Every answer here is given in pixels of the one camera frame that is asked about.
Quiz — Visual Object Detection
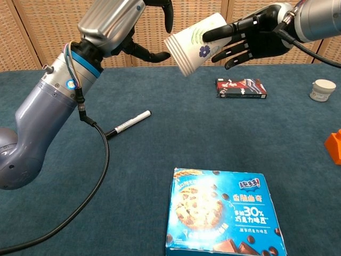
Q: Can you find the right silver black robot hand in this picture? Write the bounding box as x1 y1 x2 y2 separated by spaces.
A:
202 3 297 70

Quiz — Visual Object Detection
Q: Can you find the orange plastic block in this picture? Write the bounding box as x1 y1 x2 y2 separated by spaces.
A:
323 128 341 166

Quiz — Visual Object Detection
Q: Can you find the blue cookie box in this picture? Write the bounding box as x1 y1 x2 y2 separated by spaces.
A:
165 167 288 256

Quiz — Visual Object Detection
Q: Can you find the small white jar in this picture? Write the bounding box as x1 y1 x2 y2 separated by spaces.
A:
309 78 337 102

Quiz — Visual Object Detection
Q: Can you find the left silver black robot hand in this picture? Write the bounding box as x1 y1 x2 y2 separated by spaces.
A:
77 0 174 62

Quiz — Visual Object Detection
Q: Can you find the black red patterned box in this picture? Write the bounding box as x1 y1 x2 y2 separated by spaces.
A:
215 77 268 100

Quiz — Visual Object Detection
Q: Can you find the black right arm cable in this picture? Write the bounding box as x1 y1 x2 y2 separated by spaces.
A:
273 10 341 69

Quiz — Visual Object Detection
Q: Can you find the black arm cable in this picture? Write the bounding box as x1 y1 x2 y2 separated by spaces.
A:
0 86 110 255
273 10 341 69

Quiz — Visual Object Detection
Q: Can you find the white floral paper cup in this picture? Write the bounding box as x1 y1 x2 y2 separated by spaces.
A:
163 12 233 78

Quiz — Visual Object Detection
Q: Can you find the dark teal carpet mat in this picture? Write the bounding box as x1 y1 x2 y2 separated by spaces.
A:
0 62 341 256

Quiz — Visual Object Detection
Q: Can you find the white black marker pen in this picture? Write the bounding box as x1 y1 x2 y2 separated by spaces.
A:
105 110 152 140

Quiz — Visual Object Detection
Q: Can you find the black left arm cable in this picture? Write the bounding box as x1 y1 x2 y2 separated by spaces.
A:
0 86 110 255

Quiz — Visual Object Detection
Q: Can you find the woven rattan screen panel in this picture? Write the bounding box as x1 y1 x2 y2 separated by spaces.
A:
12 0 137 69
225 0 324 65
314 37 341 65
0 0 44 72
129 0 230 67

